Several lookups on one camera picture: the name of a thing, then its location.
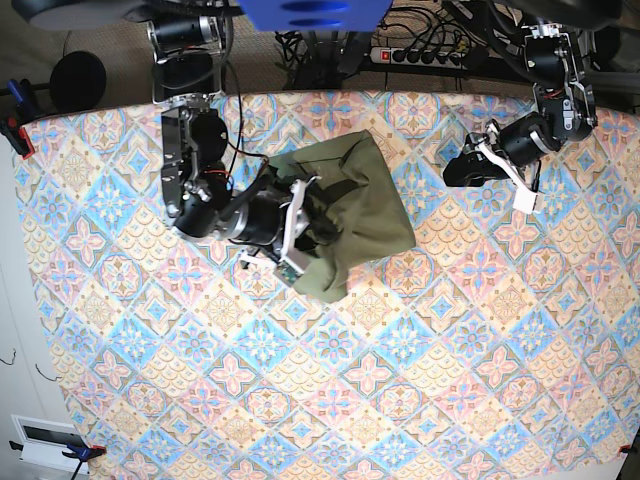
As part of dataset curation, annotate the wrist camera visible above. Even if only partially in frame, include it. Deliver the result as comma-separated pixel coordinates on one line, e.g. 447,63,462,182
513,188,543,215
274,260,309,287

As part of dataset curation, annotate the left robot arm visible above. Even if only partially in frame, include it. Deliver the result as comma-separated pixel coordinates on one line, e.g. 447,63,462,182
443,1,597,193

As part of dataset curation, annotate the upper left table clamp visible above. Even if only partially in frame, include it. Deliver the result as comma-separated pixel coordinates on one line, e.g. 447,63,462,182
1,79,34,159

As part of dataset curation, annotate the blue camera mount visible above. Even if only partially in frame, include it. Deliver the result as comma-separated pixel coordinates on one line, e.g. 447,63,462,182
239,0,392,32

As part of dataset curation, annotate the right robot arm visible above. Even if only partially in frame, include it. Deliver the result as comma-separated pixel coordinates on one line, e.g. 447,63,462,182
147,8,340,276

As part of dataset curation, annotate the white floor outlet box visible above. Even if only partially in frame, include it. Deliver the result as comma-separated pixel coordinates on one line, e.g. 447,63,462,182
9,414,85,474

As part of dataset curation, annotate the patterned tablecloth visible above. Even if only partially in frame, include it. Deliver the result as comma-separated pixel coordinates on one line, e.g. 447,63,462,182
14,92,639,479

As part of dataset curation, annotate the white power strip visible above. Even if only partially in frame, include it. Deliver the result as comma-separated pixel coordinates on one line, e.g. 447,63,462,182
369,47,462,68

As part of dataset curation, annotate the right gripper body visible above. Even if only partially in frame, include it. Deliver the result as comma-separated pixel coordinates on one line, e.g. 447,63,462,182
227,174,319,270

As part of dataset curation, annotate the black round stool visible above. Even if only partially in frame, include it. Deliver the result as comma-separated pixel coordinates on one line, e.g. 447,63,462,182
49,51,106,114

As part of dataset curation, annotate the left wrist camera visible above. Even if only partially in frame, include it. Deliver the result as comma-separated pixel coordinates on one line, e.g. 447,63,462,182
513,188,543,215

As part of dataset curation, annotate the lower left table clamp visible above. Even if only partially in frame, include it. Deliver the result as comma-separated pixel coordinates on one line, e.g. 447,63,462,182
9,441,107,464

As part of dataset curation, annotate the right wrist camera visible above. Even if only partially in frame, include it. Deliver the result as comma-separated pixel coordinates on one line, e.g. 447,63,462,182
274,260,309,287

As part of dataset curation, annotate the green t-shirt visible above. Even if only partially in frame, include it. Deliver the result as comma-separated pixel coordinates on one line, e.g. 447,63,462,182
270,130,416,303

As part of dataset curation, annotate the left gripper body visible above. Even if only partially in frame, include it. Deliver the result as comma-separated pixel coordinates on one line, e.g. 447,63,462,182
462,120,543,192

